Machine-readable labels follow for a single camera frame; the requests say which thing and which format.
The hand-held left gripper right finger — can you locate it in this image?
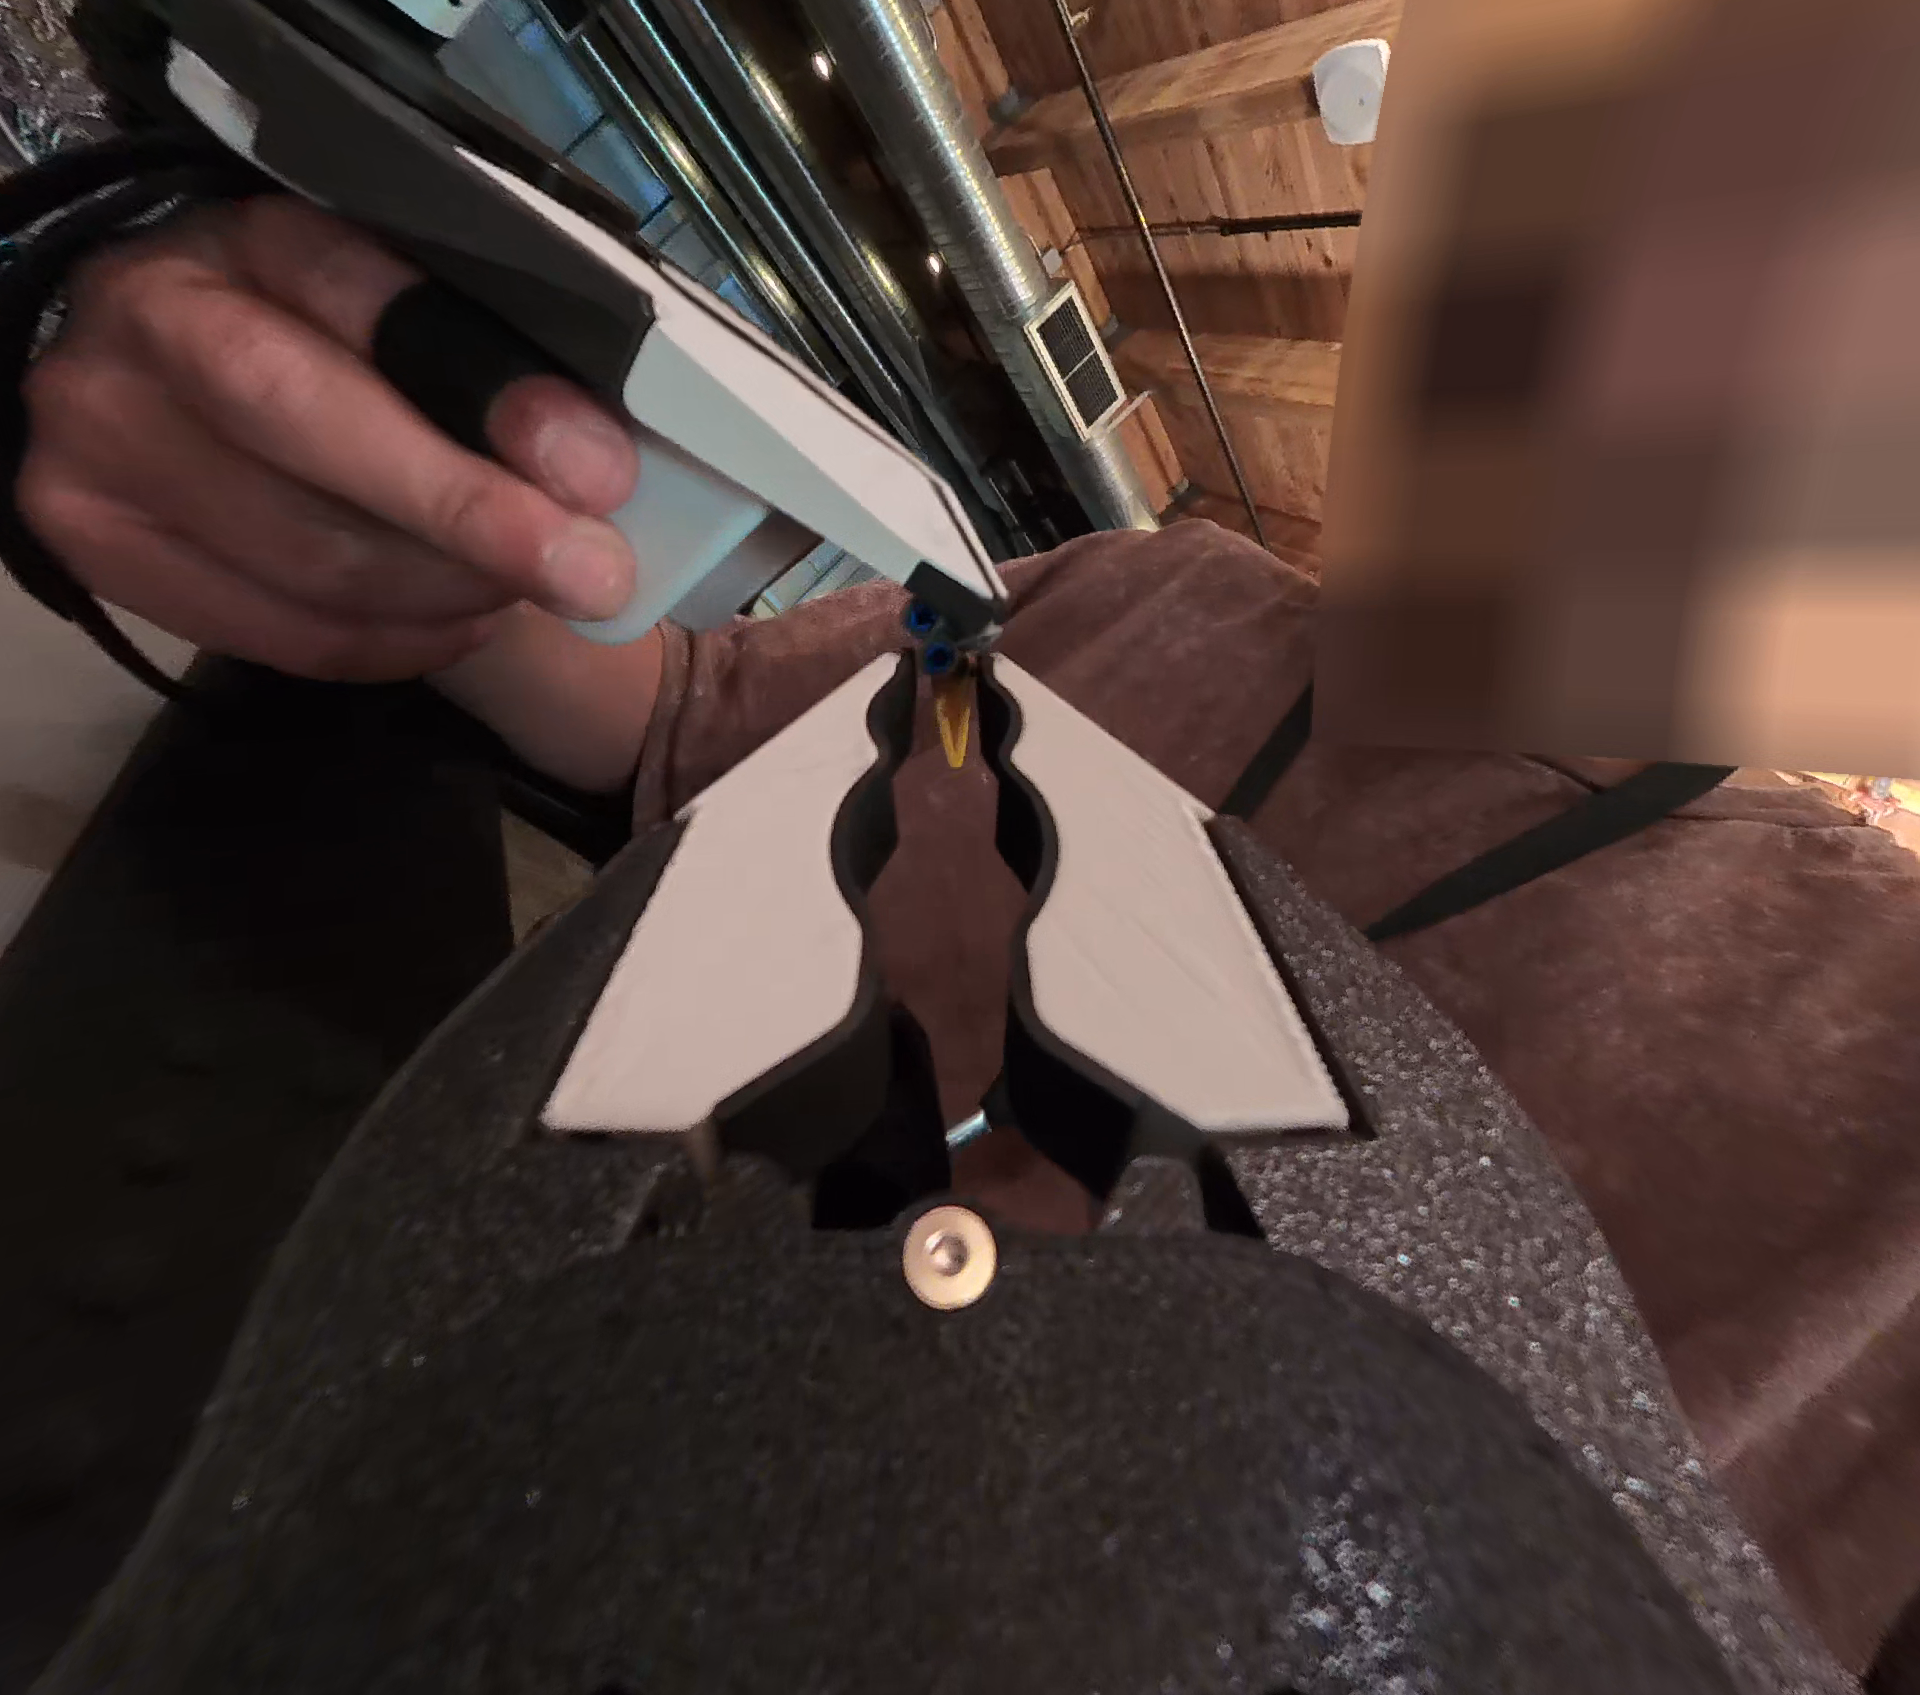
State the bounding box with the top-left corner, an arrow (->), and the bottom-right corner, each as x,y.
982,655 -> 1352,1193

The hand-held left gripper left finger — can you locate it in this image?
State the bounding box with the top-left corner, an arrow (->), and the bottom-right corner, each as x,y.
540,651 -> 950,1193

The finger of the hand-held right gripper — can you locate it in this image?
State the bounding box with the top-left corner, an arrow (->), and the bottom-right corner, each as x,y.
449,142 -> 1010,653

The person's right hand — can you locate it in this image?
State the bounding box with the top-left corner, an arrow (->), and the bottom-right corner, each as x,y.
6,196 -> 644,683

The white air vent grille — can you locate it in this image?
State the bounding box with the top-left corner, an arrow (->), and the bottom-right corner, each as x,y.
1021,282 -> 1127,438

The brown shirt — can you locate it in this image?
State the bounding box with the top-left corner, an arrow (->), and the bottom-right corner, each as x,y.
629,518 -> 1920,1681

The black perforated foam mat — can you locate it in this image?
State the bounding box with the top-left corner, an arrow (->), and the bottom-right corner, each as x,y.
0,651 -> 520,1637

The silver ventilation duct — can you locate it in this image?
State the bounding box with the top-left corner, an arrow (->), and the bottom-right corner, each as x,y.
509,0 -> 1202,557

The white wall speaker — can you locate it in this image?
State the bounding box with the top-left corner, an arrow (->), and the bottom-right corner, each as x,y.
1312,38 -> 1394,148

